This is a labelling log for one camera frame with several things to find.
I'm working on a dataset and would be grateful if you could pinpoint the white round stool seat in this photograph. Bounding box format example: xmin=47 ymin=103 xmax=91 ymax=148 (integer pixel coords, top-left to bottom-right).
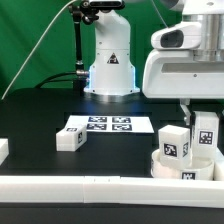
xmin=151 ymin=149 xmax=214 ymax=180

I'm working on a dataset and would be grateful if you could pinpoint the white paper with markers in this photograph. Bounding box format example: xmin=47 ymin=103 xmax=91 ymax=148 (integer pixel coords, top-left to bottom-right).
xmin=65 ymin=115 xmax=154 ymax=133

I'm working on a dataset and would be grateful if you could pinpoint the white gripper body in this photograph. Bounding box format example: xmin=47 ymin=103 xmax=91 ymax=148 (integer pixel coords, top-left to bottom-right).
xmin=142 ymin=50 xmax=224 ymax=99

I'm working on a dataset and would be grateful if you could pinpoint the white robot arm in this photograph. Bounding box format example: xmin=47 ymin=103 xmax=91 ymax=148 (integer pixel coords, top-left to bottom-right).
xmin=85 ymin=0 xmax=224 ymax=122

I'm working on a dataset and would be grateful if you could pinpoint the white front rail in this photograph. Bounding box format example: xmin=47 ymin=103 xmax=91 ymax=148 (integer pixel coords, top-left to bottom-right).
xmin=0 ymin=176 xmax=224 ymax=208

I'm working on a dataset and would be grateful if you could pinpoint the white left rail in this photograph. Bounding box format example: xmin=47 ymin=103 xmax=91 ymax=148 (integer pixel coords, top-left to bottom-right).
xmin=0 ymin=138 xmax=9 ymax=165

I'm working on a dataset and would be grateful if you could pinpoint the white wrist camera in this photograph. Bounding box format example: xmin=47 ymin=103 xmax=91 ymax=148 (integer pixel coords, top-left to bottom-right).
xmin=151 ymin=22 xmax=202 ymax=50

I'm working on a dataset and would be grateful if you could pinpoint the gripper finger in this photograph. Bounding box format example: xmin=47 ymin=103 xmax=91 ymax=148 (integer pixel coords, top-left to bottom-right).
xmin=180 ymin=99 xmax=191 ymax=126

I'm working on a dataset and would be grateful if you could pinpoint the black cable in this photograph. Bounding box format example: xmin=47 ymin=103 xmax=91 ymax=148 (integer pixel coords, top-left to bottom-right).
xmin=34 ymin=71 xmax=90 ymax=90

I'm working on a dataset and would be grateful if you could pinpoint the black overhead camera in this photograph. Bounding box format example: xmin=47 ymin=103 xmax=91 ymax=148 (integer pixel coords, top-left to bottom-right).
xmin=81 ymin=0 xmax=125 ymax=10

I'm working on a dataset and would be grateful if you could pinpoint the white cable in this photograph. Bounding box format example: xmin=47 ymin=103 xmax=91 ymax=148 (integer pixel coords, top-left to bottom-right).
xmin=0 ymin=0 xmax=78 ymax=101

